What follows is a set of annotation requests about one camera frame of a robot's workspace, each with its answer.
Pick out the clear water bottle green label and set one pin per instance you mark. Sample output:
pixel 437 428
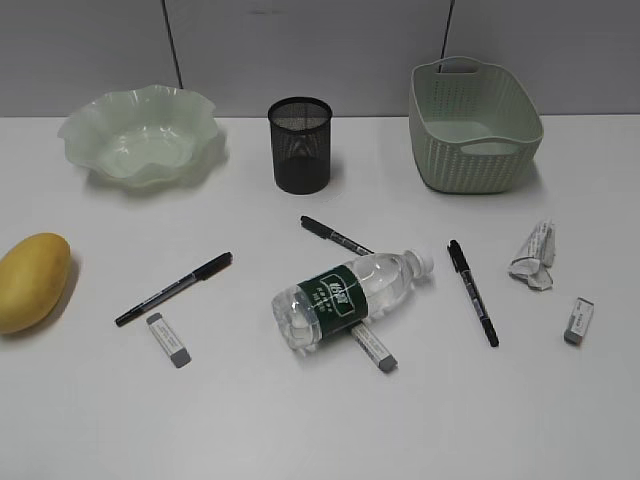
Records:
pixel 367 286

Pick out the black marker pen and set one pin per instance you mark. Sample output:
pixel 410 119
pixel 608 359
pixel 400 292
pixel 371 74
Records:
pixel 327 233
pixel 462 268
pixel 202 273

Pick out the black mesh pen holder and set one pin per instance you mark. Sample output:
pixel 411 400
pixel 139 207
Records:
pixel 300 129

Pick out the grey white eraser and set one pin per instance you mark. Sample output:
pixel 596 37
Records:
pixel 168 340
pixel 374 348
pixel 579 321

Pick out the yellow mango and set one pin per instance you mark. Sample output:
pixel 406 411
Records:
pixel 34 274

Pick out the pale green plastic basket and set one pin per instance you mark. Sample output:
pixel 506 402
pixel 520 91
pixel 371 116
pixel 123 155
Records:
pixel 473 127

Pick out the waste paper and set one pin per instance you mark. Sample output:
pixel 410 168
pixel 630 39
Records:
pixel 532 262

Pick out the grey white eraser left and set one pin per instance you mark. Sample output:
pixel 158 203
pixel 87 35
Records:
pixel 168 340

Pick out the pale green wavy plate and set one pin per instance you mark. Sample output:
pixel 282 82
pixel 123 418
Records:
pixel 141 137

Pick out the grey white eraser middle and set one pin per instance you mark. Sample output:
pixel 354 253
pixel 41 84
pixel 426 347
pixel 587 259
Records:
pixel 374 348

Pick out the grey white eraser right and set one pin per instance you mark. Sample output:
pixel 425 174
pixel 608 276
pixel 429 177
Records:
pixel 579 321

